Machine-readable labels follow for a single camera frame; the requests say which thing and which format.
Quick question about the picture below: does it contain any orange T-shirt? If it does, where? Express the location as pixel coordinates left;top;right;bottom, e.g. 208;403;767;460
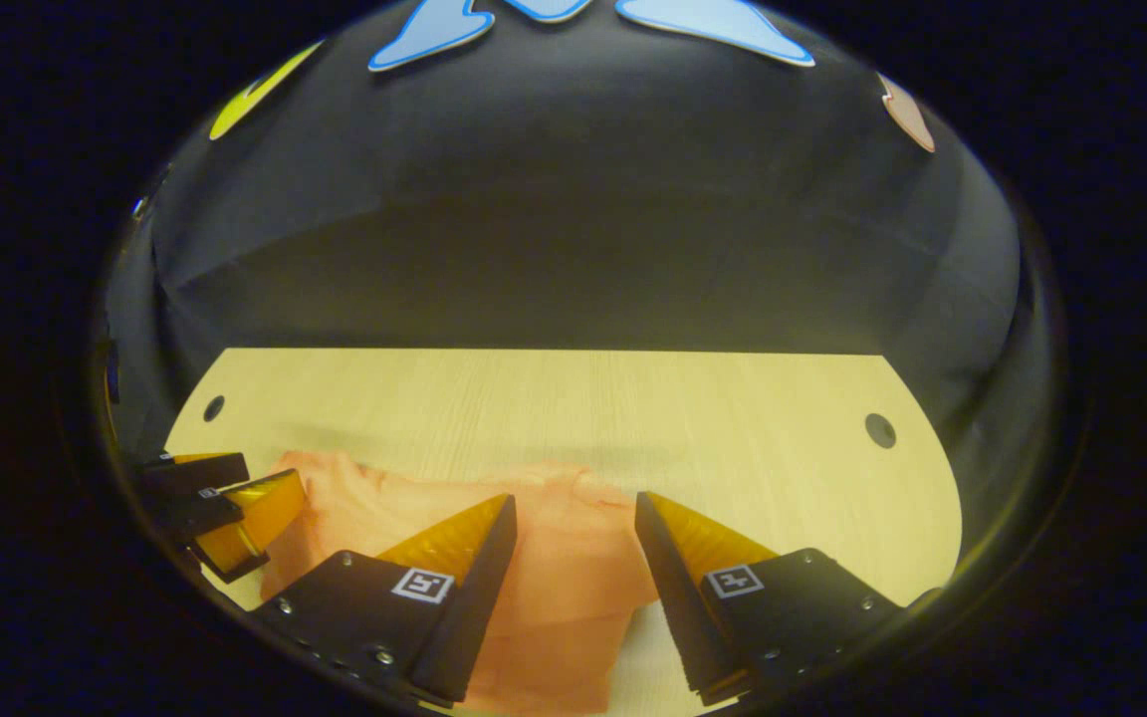
260;449;661;717

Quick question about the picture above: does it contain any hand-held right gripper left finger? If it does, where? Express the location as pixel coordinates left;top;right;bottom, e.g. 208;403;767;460
253;493;521;709

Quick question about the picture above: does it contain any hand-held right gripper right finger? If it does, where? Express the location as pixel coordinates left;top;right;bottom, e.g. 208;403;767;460
633;490;918;708

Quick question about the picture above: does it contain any black backdrop cloth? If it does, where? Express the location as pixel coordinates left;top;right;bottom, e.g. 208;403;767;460
101;0;1032;469

